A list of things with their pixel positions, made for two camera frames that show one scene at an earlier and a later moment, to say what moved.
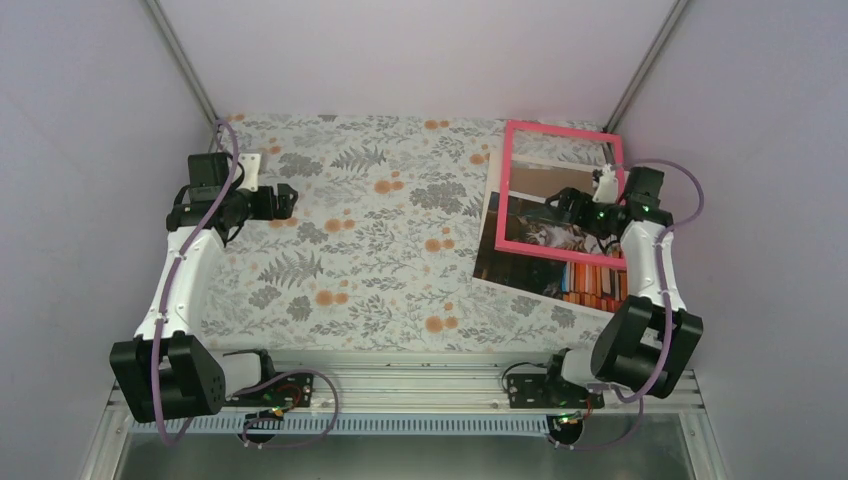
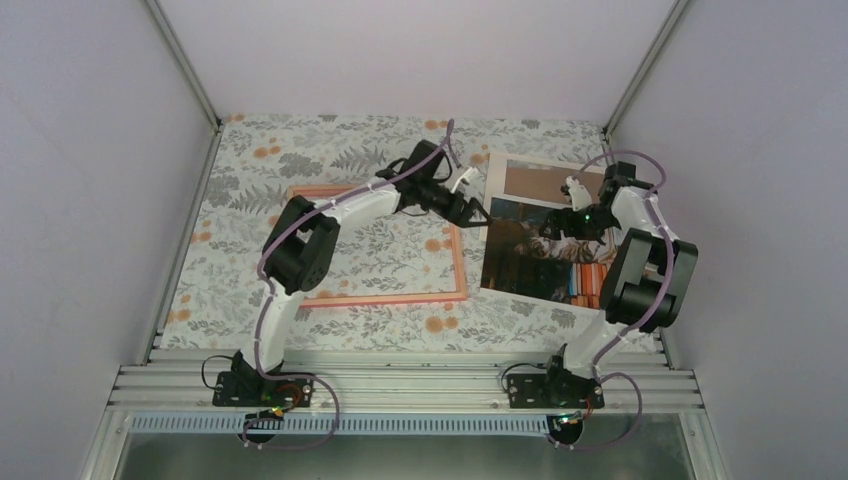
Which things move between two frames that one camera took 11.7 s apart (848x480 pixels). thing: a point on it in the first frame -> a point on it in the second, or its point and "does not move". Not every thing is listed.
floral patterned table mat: [379, 253] does not move
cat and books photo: [588, 286] does not move
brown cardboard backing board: [537, 174] does not move
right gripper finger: [556, 214] -> [550, 229]
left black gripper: [267, 211] -> [460, 217]
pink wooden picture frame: [504, 244] -> [368, 302]
